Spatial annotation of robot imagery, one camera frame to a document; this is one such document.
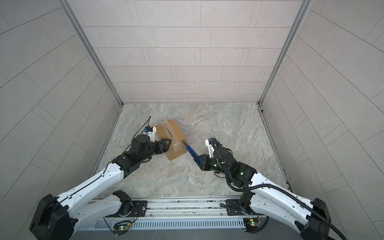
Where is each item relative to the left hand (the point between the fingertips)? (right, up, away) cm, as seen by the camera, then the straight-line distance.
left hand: (171, 140), depth 79 cm
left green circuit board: (-19, -36, -14) cm, 43 cm away
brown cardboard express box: (-2, +5, +4) cm, 7 cm away
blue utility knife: (+11, -4, -6) cm, 13 cm away
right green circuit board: (+39, -37, -11) cm, 55 cm away
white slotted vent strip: (+10, -36, -11) cm, 39 cm away
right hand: (+12, -9, -10) cm, 18 cm away
